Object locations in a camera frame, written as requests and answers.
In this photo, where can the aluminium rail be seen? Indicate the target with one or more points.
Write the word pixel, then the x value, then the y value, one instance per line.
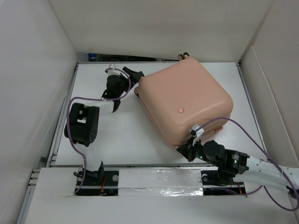
pixel 167 179

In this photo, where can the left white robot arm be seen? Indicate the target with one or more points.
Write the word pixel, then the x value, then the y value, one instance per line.
pixel 83 115

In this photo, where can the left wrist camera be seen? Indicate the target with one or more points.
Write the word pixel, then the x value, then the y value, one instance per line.
pixel 111 70

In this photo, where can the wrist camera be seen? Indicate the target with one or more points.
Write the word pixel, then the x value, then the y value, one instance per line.
pixel 197 133
pixel 111 70

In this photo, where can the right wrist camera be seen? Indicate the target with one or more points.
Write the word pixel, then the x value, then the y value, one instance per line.
pixel 197 133

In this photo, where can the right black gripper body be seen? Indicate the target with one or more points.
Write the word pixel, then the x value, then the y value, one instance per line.
pixel 200 154

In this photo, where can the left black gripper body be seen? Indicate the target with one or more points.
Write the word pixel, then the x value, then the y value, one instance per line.
pixel 124 86

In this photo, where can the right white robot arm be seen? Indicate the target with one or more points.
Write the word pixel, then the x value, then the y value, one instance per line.
pixel 234 166

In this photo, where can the background electronics box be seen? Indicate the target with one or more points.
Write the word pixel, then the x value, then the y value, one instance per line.
pixel 92 57

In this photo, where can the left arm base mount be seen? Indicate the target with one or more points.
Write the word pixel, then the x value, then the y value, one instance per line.
pixel 97 183

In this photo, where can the pink hard-shell suitcase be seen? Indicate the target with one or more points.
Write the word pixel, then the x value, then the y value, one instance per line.
pixel 181 96

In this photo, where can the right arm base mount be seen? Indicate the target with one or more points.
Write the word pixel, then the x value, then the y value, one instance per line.
pixel 214 186

